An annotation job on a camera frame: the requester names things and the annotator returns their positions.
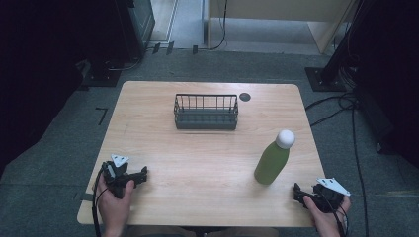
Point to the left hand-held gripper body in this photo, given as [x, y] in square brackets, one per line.
[116, 177]

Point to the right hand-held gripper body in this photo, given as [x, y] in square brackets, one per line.
[326, 196]

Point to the person's right hand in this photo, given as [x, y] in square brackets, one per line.
[326, 222]

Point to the person's left hand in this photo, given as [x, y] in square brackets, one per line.
[113, 209]

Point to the green bottle with white cap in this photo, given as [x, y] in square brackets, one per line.
[274, 158]

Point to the dark round table grommet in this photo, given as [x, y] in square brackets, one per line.
[244, 97]

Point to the black metal stand with base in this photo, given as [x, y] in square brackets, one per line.
[332, 70]

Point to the black equipment stand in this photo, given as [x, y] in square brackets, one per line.
[128, 36]

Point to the light wooden cabinet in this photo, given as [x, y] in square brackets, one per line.
[273, 10]

